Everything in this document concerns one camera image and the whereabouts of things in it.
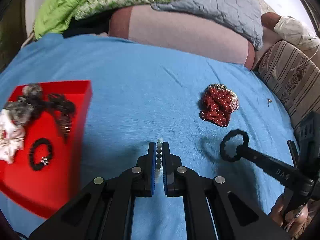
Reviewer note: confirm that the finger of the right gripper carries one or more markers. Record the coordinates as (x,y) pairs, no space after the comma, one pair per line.
(286,174)

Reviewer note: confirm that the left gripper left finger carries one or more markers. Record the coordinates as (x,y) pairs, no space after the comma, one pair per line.
(103,209)

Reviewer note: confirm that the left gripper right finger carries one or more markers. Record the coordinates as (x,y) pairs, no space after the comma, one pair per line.
(212,208)

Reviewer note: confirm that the white cherry print scrunchie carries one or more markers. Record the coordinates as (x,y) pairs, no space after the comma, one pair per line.
(12,137)

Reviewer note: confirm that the right hand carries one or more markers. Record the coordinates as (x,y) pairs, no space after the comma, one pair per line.
(297,220)

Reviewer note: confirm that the small gold earring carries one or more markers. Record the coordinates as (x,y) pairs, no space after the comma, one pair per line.
(268,102)

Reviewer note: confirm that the red plastic tray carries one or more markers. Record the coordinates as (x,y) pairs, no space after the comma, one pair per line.
(43,192)

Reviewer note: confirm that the striped beige cushion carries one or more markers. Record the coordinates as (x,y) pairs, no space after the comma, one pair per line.
(293,78)

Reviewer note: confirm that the red polka dot scrunchie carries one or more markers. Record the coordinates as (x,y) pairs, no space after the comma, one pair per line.
(216,107)

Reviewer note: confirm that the dark brown hair clip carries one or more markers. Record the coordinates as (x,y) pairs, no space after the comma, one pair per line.
(62,110)

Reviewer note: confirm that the white patterned cloth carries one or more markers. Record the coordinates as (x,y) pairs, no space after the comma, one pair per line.
(292,31)

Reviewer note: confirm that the blue bed sheet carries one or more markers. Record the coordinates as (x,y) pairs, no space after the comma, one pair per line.
(144,93)

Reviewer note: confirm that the grey fuzzy scrunchie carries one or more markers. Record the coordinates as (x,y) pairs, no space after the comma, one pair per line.
(28,106)

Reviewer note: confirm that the pink pillow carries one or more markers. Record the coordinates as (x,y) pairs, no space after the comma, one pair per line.
(181,31)

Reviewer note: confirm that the grey quilted pillow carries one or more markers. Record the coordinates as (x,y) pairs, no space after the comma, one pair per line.
(241,16)

